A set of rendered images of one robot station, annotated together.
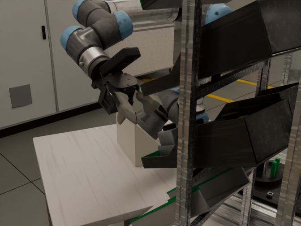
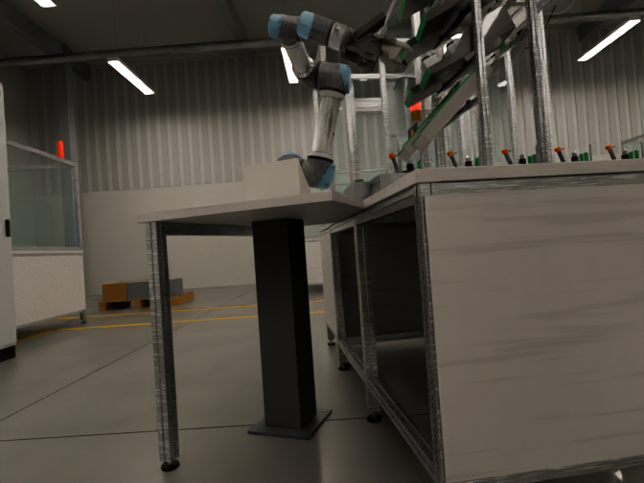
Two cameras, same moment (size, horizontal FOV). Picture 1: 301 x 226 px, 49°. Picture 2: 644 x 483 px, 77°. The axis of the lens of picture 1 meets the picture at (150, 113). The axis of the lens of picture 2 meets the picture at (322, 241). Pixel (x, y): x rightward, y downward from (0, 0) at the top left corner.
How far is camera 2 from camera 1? 1.40 m
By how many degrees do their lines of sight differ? 50
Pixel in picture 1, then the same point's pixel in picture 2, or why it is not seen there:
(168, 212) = (460, 94)
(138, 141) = (300, 178)
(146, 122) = not seen: hidden behind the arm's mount
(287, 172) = (532, 19)
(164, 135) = (429, 59)
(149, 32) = (51, 260)
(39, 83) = not seen: outside the picture
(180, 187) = (480, 54)
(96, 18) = not seen: hidden behind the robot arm
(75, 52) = (326, 23)
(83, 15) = (292, 19)
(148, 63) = (53, 304)
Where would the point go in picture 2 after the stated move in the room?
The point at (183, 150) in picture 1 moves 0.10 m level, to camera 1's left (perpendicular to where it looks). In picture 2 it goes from (478, 29) to (463, 15)
